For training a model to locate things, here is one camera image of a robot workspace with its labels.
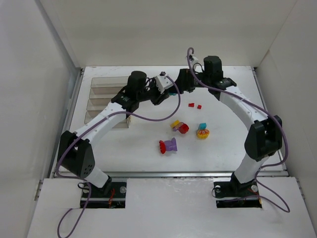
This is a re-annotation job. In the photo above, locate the yellow lego brick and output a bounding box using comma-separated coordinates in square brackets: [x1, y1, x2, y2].
[170, 120, 180, 128]

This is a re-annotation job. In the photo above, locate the red rounded lego brick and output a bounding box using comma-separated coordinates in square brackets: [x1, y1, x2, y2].
[178, 123, 189, 134]

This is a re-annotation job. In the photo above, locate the teal square lego brick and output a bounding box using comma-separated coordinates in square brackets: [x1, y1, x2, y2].
[198, 123, 207, 130]

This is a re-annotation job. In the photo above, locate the yellow flower lego disc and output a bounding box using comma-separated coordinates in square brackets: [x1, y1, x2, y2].
[197, 129, 210, 139]

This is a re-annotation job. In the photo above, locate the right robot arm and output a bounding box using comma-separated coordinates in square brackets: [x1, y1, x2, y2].
[176, 53, 282, 192]

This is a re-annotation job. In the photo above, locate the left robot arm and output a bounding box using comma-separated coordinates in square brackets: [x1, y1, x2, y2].
[57, 71, 175, 190]

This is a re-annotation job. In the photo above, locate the clear acrylic bin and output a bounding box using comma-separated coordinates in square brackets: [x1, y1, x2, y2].
[91, 76, 128, 88]
[89, 87, 122, 99]
[86, 98, 111, 111]
[84, 111, 131, 129]

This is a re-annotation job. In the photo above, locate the purple lego vase piece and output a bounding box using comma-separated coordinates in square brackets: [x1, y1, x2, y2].
[164, 137, 178, 152]

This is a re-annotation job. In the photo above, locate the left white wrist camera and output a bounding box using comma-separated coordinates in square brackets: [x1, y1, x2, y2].
[154, 75, 173, 94]

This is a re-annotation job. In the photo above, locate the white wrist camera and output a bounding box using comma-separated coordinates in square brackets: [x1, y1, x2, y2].
[154, 75, 173, 94]
[187, 55, 200, 70]

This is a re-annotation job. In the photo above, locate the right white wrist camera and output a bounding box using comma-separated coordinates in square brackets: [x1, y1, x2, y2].
[187, 55, 200, 70]

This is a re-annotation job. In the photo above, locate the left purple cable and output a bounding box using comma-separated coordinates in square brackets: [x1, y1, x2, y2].
[54, 71, 181, 238]

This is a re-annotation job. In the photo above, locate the purple cable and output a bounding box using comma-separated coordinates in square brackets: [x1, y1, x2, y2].
[54, 71, 181, 238]
[186, 47, 291, 213]

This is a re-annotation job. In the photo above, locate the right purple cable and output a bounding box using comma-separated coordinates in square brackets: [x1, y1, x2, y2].
[186, 47, 291, 213]

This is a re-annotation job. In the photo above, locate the aluminium frame rail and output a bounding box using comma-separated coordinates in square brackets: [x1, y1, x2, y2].
[52, 171, 290, 178]

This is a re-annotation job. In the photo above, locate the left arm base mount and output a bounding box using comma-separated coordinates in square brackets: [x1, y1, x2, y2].
[77, 181, 127, 209]

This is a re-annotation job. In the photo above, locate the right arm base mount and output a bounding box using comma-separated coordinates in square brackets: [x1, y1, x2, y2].
[212, 180, 262, 208]

